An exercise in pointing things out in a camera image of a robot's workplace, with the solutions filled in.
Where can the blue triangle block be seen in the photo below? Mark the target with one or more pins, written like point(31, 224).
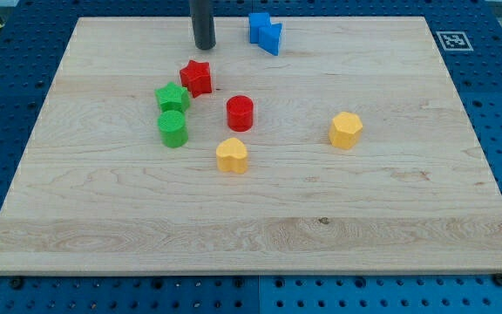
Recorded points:
point(269, 37)

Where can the blue cube block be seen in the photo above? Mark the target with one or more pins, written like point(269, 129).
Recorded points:
point(256, 21)

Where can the yellow heart block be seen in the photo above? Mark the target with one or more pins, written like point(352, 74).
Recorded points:
point(232, 156)

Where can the red cylinder block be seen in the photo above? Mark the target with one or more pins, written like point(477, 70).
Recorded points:
point(240, 113)

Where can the green cylinder block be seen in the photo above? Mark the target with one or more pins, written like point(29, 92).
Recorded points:
point(172, 128)

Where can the green star block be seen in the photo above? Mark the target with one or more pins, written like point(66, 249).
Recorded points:
point(172, 97)

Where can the light wooden board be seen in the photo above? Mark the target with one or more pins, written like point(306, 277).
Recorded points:
point(97, 193)

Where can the red star block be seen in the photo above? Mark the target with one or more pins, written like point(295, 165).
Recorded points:
point(196, 77)

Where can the yellow hexagon block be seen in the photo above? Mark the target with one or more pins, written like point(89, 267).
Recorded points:
point(345, 130)

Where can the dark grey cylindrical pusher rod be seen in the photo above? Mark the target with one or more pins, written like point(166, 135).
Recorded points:
point(202, 16)

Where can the white fiducial marker tag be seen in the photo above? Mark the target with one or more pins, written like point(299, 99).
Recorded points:
point(454, 41)

